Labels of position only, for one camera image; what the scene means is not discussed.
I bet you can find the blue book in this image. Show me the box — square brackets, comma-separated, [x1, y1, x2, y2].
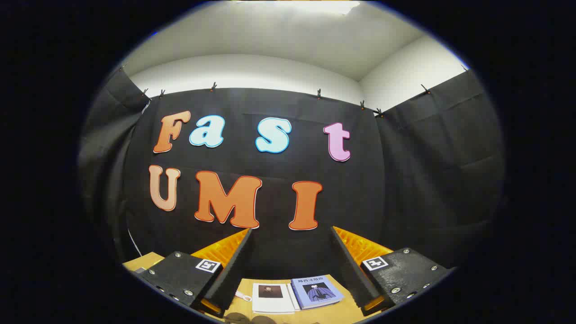
[290, 275, 345, 310]

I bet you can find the white portrait book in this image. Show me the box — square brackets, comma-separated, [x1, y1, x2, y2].
[252, 283, 295, 314]

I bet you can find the white cable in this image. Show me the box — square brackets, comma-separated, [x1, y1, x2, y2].
[127, 227, 142, 257]

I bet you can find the row of black cloth clips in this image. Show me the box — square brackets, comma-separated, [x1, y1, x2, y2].
[119, 63, 468, 117]

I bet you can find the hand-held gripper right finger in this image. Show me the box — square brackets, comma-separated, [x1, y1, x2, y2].
[331, 226, 455, 316]

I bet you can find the ceiling light panel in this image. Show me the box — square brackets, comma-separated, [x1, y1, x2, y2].
[234, 0, 360, 15]

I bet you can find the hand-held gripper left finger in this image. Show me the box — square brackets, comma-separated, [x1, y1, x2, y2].
[134, 228, 253, 318]

